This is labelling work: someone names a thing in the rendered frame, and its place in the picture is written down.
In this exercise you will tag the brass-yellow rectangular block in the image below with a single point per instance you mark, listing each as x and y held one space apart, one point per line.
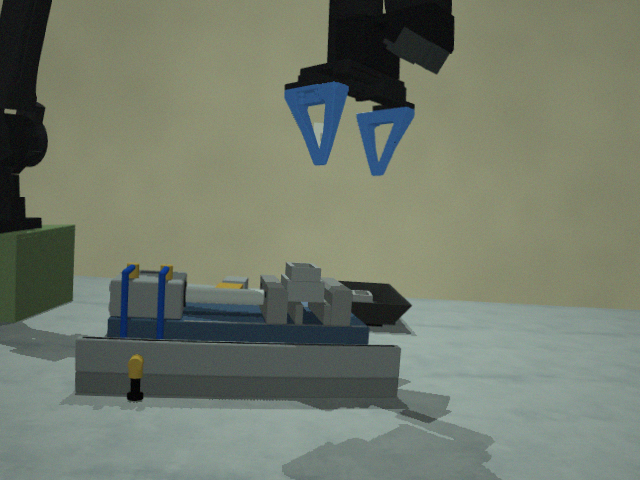
229 285

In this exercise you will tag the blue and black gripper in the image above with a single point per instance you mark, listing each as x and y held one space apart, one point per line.
358 78

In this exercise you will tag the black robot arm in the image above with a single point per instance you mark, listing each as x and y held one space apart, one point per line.
411 33

